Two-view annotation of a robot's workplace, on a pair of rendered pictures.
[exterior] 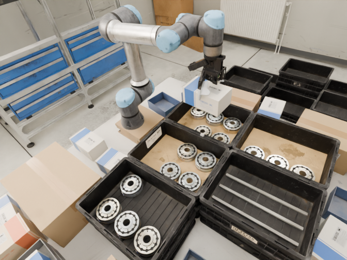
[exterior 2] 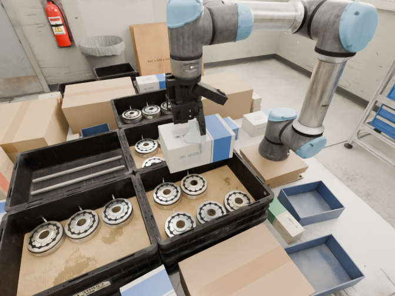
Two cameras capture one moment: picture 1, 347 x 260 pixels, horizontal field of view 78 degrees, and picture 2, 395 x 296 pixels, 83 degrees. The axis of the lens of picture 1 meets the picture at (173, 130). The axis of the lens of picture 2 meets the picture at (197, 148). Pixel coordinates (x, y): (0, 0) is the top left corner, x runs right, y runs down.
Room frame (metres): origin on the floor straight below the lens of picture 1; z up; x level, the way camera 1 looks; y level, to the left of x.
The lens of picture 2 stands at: (1.07, -0.66, 1.52)
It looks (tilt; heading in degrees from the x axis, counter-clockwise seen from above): 41 degrees down; 115
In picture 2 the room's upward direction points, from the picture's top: straight up
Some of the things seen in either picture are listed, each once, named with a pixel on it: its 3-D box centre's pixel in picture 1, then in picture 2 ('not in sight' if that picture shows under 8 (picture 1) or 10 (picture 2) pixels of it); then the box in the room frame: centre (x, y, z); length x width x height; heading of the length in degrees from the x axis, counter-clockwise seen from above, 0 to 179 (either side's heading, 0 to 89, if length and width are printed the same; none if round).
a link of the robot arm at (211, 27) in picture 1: (213, 28); (186, 28); (0.83, -0.19, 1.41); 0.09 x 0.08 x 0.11; 49
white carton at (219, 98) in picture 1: (206, 95); (196, 141); (0.84, -0.18, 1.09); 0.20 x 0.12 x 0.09; 45
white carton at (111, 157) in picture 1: (117, 165); (219, 132); (0.75, 0.34, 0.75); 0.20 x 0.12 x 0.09; 52
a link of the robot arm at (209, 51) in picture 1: (213, 48); (186, 66); (0.83, -0.20, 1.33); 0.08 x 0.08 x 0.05
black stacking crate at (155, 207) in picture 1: (137, 209); (154, 114); (0.42, 0.19, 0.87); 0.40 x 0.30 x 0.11; 49
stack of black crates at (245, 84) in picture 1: (242, 96); not in sight; (1.70, -0.73, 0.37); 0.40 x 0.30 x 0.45; 45
